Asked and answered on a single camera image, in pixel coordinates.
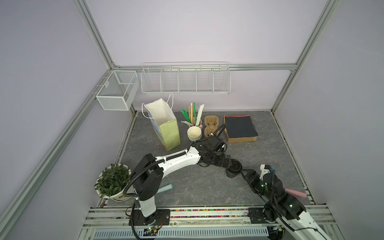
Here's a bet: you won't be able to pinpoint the small white wire basket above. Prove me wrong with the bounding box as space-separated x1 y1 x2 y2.
96 70 140 111

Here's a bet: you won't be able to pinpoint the cardboard box of napkins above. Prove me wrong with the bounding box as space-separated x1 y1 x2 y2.
224 115 259 143

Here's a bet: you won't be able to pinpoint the purple pink spatula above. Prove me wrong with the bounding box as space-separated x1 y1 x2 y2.
285 188 308 198

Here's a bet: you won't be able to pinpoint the white wrapped straw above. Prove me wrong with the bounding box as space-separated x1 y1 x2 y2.
196 104 205 123

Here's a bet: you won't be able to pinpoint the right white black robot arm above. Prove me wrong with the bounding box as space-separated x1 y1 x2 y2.
241 165 330 240

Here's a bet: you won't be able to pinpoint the white ribbed cable duct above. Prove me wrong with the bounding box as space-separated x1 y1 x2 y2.
93 226 269 240

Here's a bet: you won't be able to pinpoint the teal plastic scoop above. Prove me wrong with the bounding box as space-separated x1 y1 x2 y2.
157 184 173 194

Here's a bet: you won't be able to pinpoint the green wrapped straw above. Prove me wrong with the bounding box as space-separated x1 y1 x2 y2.
182 109 191 123
191 103 197 125

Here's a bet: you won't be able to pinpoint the brown wrapped straw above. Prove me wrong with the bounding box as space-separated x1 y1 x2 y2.
188 103 193 124

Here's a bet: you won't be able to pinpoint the white green paper bag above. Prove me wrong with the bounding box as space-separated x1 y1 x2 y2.
142 94 181 151

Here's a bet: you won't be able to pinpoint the potted green plant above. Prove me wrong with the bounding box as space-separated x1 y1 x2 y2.
94 164 131 202

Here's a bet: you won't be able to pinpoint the stack of paper cups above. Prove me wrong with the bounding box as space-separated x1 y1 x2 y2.
187 126 202 141

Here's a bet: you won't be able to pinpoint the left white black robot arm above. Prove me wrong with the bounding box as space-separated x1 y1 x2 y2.
122 124 235 225

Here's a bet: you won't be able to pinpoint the brown pulp cup carriers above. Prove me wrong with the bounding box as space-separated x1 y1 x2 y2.
204 115 220 138

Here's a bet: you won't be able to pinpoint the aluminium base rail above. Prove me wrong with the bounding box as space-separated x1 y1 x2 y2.
83 205 337 229

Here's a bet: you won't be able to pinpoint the long white wire basket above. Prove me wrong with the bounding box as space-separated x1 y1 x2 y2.
141 62 232 94

